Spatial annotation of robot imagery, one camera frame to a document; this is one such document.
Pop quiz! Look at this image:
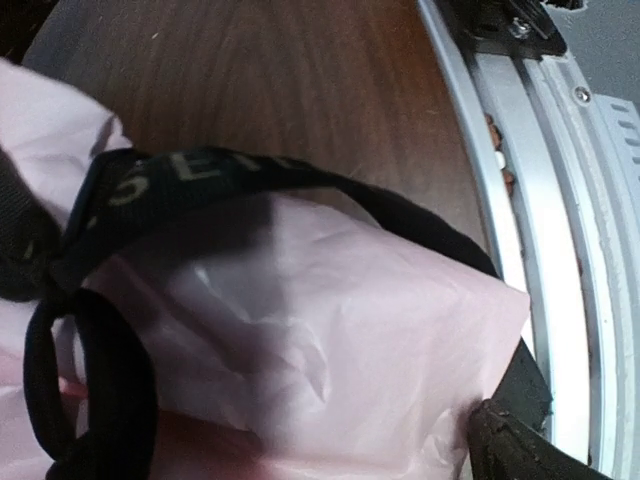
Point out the pink wrapping paper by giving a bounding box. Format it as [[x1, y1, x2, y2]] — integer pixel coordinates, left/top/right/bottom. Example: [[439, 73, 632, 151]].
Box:
[[1, 62, 530, 479]]

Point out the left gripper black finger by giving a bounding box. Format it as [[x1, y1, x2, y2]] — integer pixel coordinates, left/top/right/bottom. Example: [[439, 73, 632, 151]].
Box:
[[468, 342, 568, 479]]

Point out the black ribbon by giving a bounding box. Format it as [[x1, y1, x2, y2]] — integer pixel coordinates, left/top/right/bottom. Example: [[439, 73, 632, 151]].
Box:
[[1, 147, 496, 479]]

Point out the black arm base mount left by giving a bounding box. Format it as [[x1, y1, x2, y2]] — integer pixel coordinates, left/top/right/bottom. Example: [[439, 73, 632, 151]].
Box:
[[464, 0, 568, 60]]

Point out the aluminium front rail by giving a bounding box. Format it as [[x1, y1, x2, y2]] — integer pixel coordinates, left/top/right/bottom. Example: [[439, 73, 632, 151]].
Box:
[[418, 1, 639, 479]]

